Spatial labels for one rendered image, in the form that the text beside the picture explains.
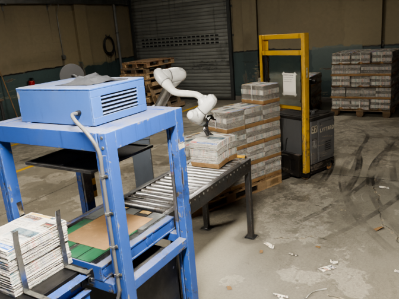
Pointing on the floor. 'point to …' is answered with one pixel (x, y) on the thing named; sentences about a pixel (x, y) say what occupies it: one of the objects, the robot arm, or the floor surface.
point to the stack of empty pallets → (143, 70)
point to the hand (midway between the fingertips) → (212, 127)
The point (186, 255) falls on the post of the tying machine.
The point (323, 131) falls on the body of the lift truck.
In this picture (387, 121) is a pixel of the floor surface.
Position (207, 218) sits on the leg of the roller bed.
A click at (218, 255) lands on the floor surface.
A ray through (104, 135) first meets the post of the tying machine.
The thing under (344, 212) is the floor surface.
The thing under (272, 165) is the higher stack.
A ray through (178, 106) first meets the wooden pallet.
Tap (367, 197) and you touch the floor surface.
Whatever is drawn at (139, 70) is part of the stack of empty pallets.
